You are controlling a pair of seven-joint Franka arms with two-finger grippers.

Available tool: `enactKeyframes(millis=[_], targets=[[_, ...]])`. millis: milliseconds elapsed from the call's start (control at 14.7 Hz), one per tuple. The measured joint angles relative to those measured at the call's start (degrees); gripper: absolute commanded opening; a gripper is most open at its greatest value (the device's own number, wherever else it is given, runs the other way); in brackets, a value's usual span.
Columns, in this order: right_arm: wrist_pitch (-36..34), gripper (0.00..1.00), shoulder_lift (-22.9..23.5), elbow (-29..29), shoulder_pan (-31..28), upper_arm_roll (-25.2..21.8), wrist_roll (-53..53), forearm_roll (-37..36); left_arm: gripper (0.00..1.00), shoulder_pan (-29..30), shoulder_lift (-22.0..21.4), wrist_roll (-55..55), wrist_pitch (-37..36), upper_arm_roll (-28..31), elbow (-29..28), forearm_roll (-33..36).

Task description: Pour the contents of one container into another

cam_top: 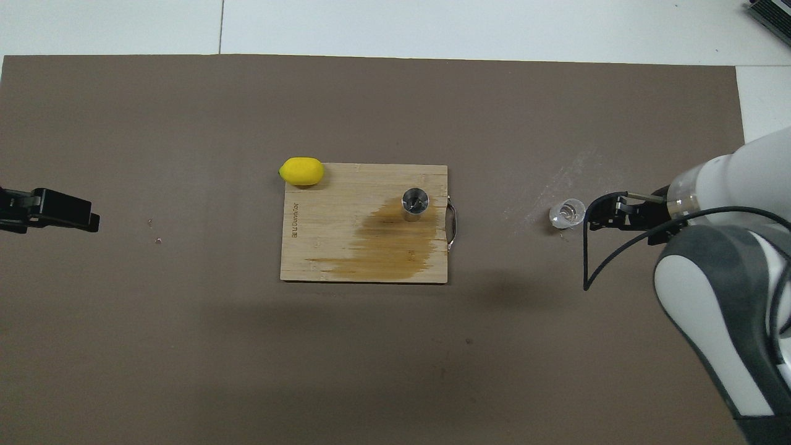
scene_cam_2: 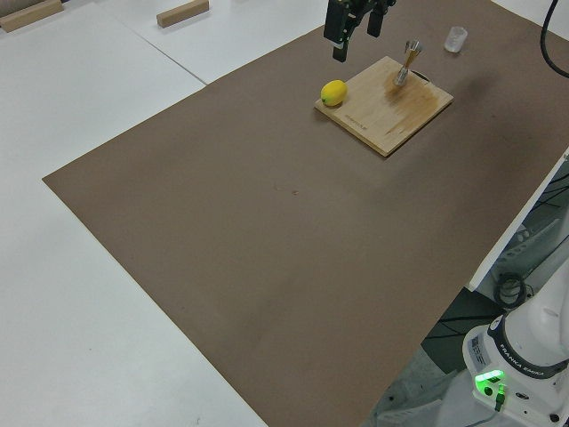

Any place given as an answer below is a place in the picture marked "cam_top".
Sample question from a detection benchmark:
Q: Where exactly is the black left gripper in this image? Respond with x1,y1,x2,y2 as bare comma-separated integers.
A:
0,178,101,234

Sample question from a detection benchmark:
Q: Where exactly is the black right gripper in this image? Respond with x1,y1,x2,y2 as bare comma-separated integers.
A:
587,192,688,247

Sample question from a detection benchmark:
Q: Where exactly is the small clear plastic cup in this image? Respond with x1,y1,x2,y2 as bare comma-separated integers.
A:
549,198,587,231

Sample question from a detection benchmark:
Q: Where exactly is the steel double jigger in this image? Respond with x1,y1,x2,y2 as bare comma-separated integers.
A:
402,187,430,221

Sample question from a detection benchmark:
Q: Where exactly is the grey ribbed device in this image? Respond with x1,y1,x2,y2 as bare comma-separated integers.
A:
745,0,791,32

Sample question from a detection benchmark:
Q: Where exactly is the yellow lemon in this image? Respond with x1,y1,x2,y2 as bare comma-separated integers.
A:
279,157,325,187

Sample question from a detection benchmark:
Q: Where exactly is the stained wooden cutting board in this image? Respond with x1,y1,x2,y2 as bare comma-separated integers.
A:
280,163,459,284

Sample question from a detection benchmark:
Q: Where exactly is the brown table mat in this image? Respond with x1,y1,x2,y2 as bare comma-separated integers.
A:
0,54,778,445

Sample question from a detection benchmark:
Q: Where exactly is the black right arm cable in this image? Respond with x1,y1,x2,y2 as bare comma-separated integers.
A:
582,190,791,292

